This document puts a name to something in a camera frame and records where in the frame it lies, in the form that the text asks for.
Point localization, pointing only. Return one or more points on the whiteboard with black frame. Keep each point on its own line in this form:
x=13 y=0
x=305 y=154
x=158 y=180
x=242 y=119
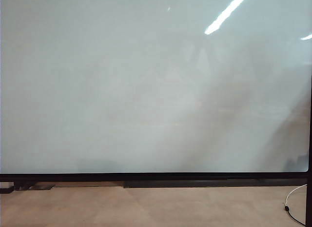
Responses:
x=146 y=78

